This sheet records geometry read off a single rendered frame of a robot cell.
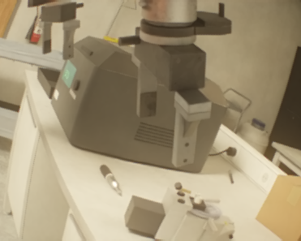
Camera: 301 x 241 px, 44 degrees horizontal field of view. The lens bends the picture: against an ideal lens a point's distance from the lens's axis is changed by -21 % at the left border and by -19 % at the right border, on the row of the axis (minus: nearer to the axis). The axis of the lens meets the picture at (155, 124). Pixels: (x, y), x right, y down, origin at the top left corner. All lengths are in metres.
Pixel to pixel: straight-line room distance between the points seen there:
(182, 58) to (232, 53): 4.56
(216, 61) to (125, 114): 3.73
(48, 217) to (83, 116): 0.72
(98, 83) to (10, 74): 3.06
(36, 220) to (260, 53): 4.11
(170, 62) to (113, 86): 0.73
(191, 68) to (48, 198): 1.33
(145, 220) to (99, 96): 0.48
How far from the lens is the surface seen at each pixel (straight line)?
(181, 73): 0.53
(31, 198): 1.78
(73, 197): 0.96
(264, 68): 5.44
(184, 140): 0.56
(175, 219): 0.87
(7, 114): 3.55
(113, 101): 1.25
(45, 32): 1.10
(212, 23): 0.56
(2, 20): 4.14
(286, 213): 1.20
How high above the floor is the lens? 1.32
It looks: 12 degrees down
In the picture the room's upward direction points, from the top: 21 degrees clockwise
